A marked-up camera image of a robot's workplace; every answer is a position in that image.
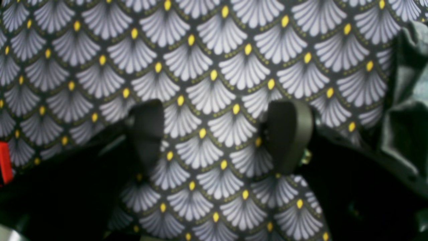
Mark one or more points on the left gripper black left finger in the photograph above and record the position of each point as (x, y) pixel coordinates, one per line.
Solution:
(72, 196)

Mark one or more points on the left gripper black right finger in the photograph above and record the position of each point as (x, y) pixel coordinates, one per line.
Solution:
(365, 195)

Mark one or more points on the light grey T-shirt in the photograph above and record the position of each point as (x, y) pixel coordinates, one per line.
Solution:
(404, 127)

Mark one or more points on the red table clamp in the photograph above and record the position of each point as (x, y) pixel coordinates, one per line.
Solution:
(6, 170)

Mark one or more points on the fan-patterned table cloth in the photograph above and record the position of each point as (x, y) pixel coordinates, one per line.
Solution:
(70, 68)

